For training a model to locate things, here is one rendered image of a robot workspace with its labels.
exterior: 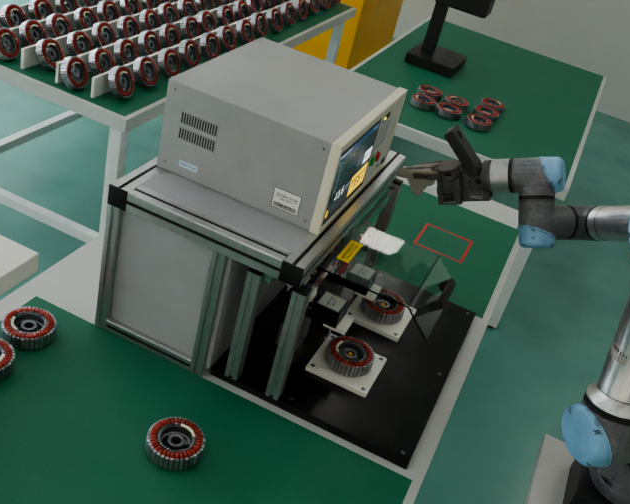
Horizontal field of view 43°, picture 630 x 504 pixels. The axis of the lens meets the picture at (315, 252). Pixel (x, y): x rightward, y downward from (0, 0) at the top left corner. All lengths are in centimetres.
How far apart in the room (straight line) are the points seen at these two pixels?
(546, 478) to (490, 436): 122
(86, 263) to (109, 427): 55
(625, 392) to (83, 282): 123
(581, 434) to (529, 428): 162
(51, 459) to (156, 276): 42
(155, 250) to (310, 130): 41
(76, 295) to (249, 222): 53
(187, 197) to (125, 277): 24
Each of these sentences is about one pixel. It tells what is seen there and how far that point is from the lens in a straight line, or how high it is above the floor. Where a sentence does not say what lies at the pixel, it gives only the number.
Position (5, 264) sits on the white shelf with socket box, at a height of 120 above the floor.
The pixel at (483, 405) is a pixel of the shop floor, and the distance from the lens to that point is 318.
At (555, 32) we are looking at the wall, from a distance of 692.
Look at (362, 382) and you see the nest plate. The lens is 181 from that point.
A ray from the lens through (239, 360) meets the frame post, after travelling 171.
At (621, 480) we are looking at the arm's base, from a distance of 173.
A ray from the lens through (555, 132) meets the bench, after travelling 378.
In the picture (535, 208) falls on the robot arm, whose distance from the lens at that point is 172.
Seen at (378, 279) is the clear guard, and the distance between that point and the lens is 164.
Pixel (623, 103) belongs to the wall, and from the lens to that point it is 700.
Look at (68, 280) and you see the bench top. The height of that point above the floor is 75.
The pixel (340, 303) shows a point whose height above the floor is 92.
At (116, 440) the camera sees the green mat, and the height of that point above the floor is 75.
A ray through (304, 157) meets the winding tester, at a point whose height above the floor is 127.
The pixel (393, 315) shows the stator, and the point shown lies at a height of 81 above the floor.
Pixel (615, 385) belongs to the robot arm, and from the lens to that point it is 153.
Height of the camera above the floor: 194
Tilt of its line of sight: 32 degrees down
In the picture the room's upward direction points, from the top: 16 degrees clockwise
